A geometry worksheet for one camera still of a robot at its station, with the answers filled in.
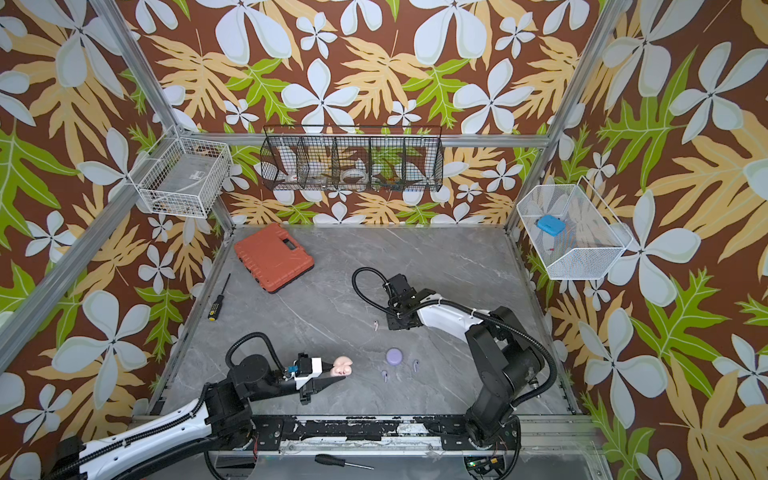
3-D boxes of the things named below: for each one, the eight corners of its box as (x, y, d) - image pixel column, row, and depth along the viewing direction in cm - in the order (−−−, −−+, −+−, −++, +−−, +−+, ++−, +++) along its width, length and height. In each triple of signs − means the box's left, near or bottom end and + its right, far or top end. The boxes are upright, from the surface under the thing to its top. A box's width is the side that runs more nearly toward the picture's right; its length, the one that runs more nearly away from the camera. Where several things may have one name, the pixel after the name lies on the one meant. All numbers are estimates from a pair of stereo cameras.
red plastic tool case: (234, 255, 113) (229, 246, 109) (278, 229, 122) (275, 220, 118) (271, 297, 101) (267, 289, 97) (317, 265, 110) (314, 257, 106)
